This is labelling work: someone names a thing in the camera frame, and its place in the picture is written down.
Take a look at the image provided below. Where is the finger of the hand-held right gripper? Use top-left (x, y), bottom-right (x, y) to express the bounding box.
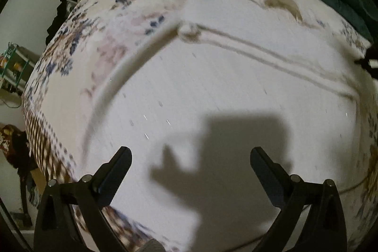
top-left (354, 45), bottom-right (378, 78)

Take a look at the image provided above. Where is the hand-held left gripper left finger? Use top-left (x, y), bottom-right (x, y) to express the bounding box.
top-left (33, 146), bottom-right (132, 252)

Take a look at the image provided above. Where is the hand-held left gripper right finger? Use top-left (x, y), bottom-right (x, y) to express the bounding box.
top-left (250, 146), bottom-right (348, 252)

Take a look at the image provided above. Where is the white knit garment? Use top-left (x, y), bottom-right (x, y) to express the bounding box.
top-left (80, 0), bottom-right (367, 252)

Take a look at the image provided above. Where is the black clothes pile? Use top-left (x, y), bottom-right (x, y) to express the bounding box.
top-left (46, 0), bottom-right (79, 46)

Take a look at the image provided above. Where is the red patterned cloth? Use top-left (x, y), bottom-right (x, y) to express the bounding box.
top-left (0, 124), bottom-right (31, 170)

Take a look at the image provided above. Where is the floral printed blanket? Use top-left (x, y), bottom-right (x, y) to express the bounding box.
top-left (21, 0), bottom-right (378, 252)

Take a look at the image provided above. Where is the teal storage rack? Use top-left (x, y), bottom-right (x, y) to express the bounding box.
top-left (0, 42), bottom-right (40, 93)

